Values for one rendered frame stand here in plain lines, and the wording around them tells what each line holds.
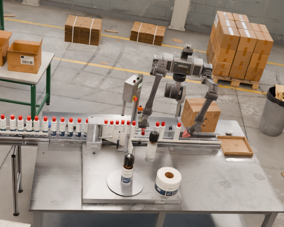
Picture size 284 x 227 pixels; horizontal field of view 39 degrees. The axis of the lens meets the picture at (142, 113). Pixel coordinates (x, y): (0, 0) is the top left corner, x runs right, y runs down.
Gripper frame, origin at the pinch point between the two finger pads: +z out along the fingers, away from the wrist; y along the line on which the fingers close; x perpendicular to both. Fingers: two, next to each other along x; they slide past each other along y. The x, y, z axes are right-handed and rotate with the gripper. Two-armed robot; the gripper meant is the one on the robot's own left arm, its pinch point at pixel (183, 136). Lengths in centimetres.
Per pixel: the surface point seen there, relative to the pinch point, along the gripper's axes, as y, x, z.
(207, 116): -18.5, 12.4, -25.9
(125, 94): -2, -74, 7
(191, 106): -25.3, -3.8, -20.8
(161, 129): 1.9, -23.2, 8.7
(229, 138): -13, 48, -27
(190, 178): 47.4, 5.9, 9.9
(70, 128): 3, -87, 65
